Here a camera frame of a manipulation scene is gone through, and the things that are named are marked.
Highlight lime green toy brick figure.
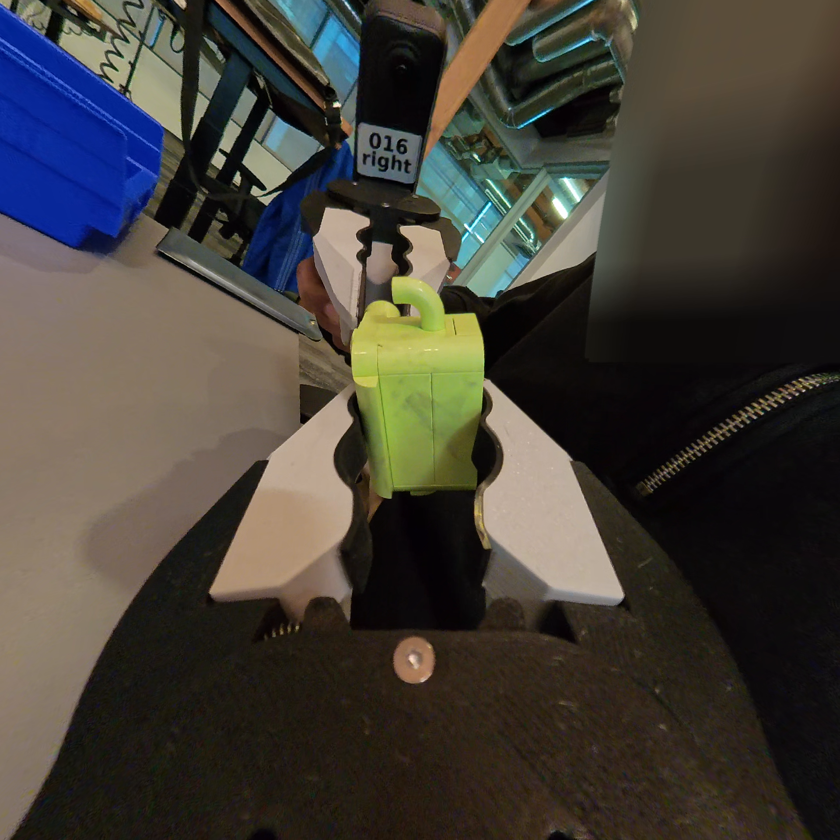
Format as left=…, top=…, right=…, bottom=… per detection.
left=351, top=276, right=487, bottom=500

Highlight person's right forearm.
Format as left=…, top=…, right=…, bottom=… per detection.
left=440, top=255, right=595, bottom=388

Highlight blue plastic bin white tag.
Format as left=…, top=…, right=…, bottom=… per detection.
left=0, top=7, right=165, bottom=250

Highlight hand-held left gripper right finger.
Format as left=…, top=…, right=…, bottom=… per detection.
left=472, top=379, right=626, bottom=627

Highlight person's right hand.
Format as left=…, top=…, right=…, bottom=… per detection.
left=295, top=258, right=349, bottom=354

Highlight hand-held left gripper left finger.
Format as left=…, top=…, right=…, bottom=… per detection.
left=209, top=387, right=374, bottom=619

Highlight silver ventilation duct pipes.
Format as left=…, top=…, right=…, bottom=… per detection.
left=453, top=0, right=631, bottom=132

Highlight blue cloth bag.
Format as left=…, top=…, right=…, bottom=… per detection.
left=243, top=141, right=355, bottom=293

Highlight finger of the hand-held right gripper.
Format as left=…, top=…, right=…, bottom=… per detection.
left=392, top=222, right=454, bottom=304
left=311, top=209, right=375, bottom=350

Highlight black frame wooden table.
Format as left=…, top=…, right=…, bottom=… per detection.
left=154, top=0, right=352, bottom=247

